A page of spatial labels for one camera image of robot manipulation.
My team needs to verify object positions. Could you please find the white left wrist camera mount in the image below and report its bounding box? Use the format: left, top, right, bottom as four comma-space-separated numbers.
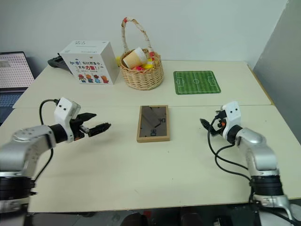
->
54, 97, 82, 143

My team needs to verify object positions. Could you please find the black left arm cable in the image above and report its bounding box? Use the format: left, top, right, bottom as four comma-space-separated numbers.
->
30, 98, 59, 189

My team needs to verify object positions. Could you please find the laptop computer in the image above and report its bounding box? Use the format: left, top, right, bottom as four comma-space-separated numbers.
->
0, 51, 36, 126

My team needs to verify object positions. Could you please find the wooden picture frame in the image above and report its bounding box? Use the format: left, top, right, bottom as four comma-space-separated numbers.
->
136, 105, 171, 143

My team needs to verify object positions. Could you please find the green soccer field mat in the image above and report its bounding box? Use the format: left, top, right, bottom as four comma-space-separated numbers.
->
173, 70, 222, 96

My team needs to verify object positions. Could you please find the wicker basket with handle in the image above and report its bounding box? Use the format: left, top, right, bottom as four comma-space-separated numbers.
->
119, 16, 164, 91

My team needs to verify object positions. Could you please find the grey partition panel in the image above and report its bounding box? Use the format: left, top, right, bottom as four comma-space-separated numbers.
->
251, 0, 301, 202

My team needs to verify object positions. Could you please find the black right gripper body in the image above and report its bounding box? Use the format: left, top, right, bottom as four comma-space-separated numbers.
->
210, 110, 228, 137

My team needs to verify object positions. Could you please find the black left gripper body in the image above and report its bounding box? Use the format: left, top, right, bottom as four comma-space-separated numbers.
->
69, 115, 91, 141

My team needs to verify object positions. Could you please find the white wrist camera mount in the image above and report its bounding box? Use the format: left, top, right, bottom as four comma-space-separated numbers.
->
54, 97, 82, 143
221, 101, 243, 143

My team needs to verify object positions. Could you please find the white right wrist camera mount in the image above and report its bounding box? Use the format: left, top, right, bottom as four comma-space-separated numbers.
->
221, 101, 243, 143

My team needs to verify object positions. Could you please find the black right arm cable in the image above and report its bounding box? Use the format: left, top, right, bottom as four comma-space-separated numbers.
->
207, 117, 253, 183

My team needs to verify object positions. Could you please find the corrugated paper cup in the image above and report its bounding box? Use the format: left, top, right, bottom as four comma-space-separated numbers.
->
122, 47, 148, 70

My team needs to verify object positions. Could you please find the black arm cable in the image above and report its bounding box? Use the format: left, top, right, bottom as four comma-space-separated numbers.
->
30, 98, 59, 189
207, 117, 253, 183

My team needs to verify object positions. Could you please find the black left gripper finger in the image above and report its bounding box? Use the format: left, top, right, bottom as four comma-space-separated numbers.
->
78, 113, 97, 123
87, 122, 112, 138

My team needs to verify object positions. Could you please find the white printed cardboard box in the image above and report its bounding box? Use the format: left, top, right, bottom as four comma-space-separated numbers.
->
59, 40, 120, 86

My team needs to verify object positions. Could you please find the black handheld controller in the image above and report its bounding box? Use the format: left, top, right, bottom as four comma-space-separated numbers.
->
47, 53, 71, 72

